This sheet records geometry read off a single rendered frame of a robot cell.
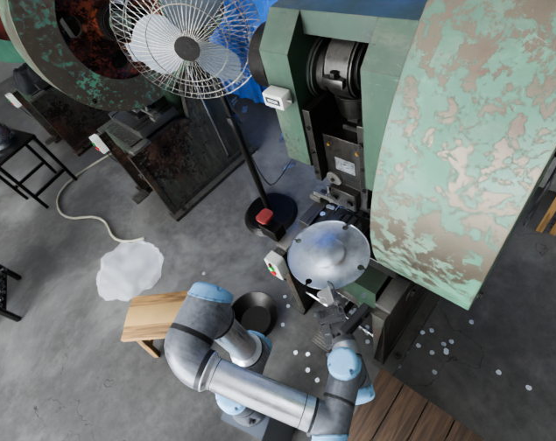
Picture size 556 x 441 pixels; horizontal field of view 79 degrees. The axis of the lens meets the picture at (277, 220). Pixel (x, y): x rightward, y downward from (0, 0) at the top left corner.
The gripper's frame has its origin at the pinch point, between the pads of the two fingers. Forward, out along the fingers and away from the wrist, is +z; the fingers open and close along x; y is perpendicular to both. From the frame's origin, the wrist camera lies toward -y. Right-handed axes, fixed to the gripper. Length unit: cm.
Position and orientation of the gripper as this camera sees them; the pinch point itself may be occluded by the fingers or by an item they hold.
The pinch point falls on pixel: (331, 283)
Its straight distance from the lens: 113.8
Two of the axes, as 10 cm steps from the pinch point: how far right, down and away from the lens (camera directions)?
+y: -9.5, 3.0, 0.6
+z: -1.7, -7.0, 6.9
